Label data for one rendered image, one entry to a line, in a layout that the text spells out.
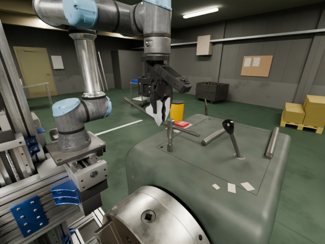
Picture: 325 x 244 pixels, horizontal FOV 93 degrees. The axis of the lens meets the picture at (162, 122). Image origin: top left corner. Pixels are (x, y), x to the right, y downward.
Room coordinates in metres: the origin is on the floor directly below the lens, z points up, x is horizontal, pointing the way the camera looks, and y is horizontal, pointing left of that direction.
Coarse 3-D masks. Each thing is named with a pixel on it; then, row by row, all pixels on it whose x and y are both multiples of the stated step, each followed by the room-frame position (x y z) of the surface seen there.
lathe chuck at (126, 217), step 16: (112, 208) 0.32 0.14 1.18; (128, 208) 0.27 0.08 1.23; (144, 208) 0.26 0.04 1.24; (160, 208) 0.26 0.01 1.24; (128, 224) 0.23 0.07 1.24; (144, 224) 0.23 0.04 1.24; (160, 224) 0.23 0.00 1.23; (176, 224) 0.23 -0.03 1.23; (128, 240) 0.22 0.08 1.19; (144, 240) 0.20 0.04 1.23; (160, 240) 0.20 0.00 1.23; (176, 240) 0.21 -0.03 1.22; (192, 240) 0.21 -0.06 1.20
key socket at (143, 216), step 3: (144, 213) 0.25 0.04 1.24; (147, 213) 0.25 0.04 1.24; (150, 213) 0.25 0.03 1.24; (153, 213) 0.25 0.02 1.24; (141, 216) 0.24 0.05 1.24; (144, 216) 0.24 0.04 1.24; (147, 216) 0.25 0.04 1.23; (150, 216) 0.25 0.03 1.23; (153, 216) 0.24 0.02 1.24; (141, 219) 0.24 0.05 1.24; (144, 219) 0.24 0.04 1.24; (147, 219) 0.25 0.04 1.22; (150, 219) 0.25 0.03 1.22; (153, 219) 0.24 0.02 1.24; (144, 222) 0.23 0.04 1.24; (147, 222) 0.23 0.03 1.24; (150, 222) 0.23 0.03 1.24
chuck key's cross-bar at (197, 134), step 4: (128, 100) 0.58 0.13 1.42; (132, 104) 0.56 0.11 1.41; (136, 104) 0.55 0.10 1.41; (140, 108) 0.53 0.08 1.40; (144, 112) 0.52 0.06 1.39; (164, 124) 0.45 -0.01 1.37; (176, 128) 0.42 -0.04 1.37; (180, 128) 0.42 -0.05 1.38; (184, 128) 0.41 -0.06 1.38; (184, 132) 0.41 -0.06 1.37; (188, 132) 0.40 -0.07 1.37; (192, 132) 0.39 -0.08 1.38; (196, 132) 0.39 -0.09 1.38; (196, 136) 0.38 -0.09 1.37
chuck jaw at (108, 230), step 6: (108, 216) 0.28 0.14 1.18; (108, 222) 0.27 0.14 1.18; (102, 228) 0.25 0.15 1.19; (108, 228) 0.25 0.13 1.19; (114, 228) 0.26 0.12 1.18; (96, 234) 0.24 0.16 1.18; (102, 234) 0.24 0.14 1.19; (108, 234) 0.24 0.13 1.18; (114, 234) 0.25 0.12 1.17; (102, 240) 0.23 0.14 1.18; (108, 240) 0.23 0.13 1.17; (114, 240) 0.24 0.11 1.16; (120, 240) 0.24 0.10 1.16
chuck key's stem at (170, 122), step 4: (168, 120) 0.44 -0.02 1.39; (172, 120) 0.44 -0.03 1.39; (168, 124) 0.44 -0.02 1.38; (172, 124) 0.44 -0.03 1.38; (168, 128) 0.44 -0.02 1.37; (172, 128) 0.44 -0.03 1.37; (168, 132) 0.44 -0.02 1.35; (172, 132) 0.44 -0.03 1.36; (168, 136) 0.44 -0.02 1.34; (172, 136) 0.44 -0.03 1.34; (168, 140) 0.44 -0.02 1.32; (168, 144) 0.44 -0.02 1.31; (172, 144) 0.44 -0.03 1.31; (168, 148) 0.44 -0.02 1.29; (172, 148) 0.44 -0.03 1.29
